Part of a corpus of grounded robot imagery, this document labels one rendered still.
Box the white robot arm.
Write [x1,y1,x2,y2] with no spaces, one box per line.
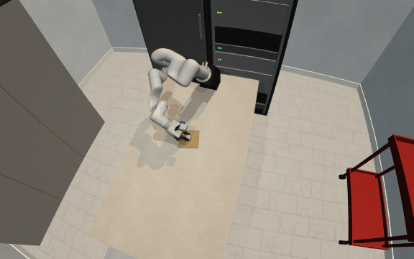
[148,48,211,130]

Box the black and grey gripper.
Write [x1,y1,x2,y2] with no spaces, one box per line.
[165,119,190,141]

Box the tan mat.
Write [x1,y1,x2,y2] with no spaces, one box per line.
[178,130,199,148]

